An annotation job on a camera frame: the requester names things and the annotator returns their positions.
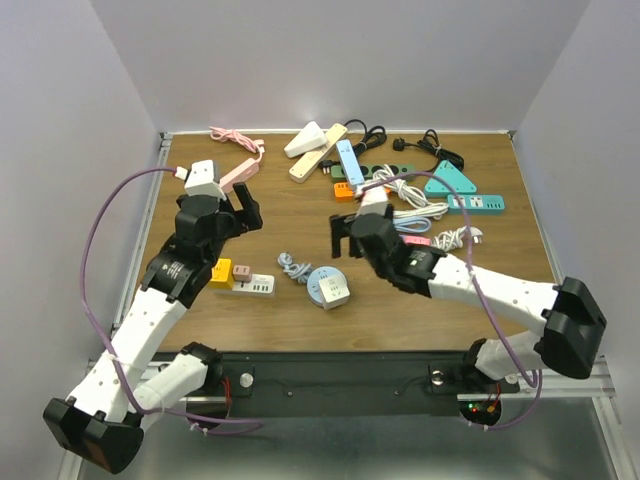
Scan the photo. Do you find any black cable with plug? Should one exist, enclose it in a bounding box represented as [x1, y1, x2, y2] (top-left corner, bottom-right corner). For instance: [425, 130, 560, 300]
[393, 128, 465, 171]

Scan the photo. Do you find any pink coiled cable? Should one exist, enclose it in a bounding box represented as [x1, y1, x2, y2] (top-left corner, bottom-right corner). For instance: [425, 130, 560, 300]
[209, 126, 266, 155]

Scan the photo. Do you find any black coiled cable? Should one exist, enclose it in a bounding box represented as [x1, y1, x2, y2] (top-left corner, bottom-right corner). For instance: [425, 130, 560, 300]
[344, 118, 389, 151]

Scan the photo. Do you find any white coiled cable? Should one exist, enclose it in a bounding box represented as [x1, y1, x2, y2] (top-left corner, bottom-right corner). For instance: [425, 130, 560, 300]
[372, 167, 485, 251]

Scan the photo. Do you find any white triangular power strip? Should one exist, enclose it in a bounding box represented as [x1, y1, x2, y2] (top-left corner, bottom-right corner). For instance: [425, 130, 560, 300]
[284, 121, 327, 158]

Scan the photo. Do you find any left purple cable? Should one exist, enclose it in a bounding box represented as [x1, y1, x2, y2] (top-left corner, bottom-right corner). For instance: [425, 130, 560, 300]
[80, 167, 264, 437]

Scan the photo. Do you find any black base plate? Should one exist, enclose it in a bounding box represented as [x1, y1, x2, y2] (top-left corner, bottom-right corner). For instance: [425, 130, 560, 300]
[184, 351, 519, 419]

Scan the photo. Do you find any teal triangular power strip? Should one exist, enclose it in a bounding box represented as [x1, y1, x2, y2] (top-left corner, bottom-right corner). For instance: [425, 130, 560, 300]
[423, 161, 477, 198]

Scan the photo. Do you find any white cube socket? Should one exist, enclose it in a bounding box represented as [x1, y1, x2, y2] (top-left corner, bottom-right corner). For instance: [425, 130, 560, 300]
[319, 276, 351, 310]

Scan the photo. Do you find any round light blue socket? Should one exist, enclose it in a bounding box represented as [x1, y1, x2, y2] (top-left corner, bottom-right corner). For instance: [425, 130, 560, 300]
[306, 266, 351, 310]

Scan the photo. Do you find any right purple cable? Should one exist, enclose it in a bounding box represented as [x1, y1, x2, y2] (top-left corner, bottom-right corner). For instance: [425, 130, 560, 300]
[359, 172, 544, 432]

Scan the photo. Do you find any beige wooden power strip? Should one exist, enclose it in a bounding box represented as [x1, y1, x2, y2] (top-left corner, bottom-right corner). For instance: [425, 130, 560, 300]
[289, 123, 347, 183]

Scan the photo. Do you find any small black two-pin plug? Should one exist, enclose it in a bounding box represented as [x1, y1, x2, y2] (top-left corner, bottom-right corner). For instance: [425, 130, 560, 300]
[319, 160, 334, 174]

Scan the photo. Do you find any grey blue cable with plug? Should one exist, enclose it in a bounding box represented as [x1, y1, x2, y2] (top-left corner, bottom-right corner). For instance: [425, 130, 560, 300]
[277, 251, 314, 285]

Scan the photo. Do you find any teal long power strip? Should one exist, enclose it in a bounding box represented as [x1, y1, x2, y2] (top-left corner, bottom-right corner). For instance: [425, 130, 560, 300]
[446, 194, 506, 215]

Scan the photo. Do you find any white usb power strip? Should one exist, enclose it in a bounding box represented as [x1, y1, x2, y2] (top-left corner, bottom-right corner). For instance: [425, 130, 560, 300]
[213, 274, 276, 298]

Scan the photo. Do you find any yellow cube socket adapter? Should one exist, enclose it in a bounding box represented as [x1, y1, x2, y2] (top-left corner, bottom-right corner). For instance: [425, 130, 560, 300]
[209, 258, 235, 291]

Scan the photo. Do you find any purple cable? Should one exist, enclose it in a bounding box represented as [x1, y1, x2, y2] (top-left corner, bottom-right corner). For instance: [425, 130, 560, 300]
[80, 167, 264, 437]
[359, 172, 544, 432]

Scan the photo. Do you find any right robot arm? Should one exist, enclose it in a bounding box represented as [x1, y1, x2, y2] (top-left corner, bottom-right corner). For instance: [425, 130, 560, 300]
[330, 213, 607, 390]

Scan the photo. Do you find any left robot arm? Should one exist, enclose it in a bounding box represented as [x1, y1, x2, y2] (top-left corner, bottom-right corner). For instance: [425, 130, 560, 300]
[43, 182, 263, 474]

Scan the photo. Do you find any dark green power strip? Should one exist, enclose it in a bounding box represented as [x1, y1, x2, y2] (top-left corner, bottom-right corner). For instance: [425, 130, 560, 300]
[330, 162, 417, 181]

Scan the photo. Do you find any purple pink power strip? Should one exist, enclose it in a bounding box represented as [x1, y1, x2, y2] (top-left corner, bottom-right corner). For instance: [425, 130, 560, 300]
[402, 235, 431, 246]

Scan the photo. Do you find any light blue power strip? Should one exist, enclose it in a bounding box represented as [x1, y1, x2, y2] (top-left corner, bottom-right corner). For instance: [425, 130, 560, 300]
[336, 139, 365, 190]

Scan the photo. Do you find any orange power strip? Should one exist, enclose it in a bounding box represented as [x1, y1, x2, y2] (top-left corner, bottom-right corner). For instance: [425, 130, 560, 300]
[332, 180, 391, 204]

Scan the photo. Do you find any small pink plug adapter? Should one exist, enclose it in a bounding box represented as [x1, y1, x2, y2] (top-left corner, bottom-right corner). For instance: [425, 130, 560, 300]
[232, 264, 252, 283]

